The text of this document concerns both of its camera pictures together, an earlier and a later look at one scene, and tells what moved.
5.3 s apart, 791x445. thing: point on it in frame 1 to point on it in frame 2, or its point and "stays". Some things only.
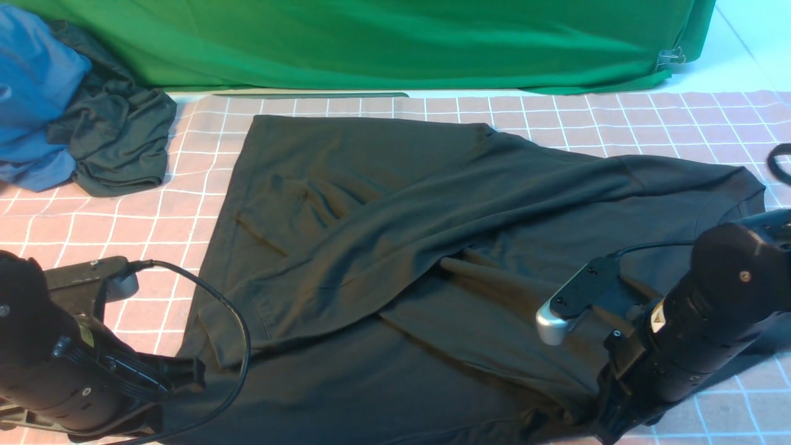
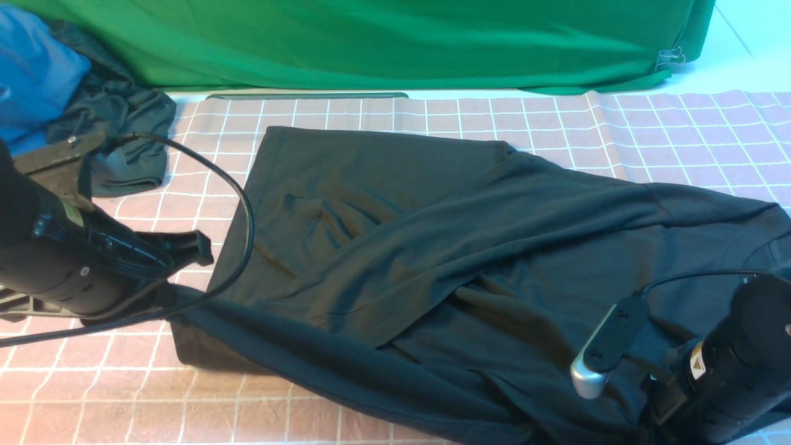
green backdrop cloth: x=558 y=46 stays
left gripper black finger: x=177 y=372 to x=181 y=246
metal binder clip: x=670 y=56 stays
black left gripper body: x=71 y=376 to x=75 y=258
